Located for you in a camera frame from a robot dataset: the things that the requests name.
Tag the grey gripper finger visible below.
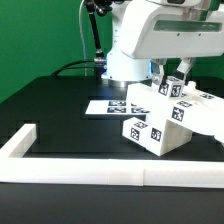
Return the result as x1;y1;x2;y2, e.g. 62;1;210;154
151;59;167;87
174;57;195;81

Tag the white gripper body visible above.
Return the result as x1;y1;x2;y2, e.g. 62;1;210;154
120;0;224;59

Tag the white tagged cube nut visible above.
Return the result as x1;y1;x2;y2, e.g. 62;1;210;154
158;76;184;98

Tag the white chair back frame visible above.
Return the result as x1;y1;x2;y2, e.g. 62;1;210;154
126;82;224;144

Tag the white chair seat part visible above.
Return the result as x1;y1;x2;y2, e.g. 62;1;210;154
145;113;192;156

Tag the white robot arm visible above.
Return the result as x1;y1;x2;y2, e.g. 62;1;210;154
105;0;224;84

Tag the white fiducial marker sheet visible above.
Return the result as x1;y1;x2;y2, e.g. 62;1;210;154
86;100;148;115

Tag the white U-shaped obstacle fence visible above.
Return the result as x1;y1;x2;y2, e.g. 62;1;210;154
0;124;224;189

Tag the grey thin cable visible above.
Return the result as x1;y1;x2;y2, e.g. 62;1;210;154
78;0;88;76

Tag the black cable bundle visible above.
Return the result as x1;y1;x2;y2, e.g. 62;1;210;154
50;59;108;78

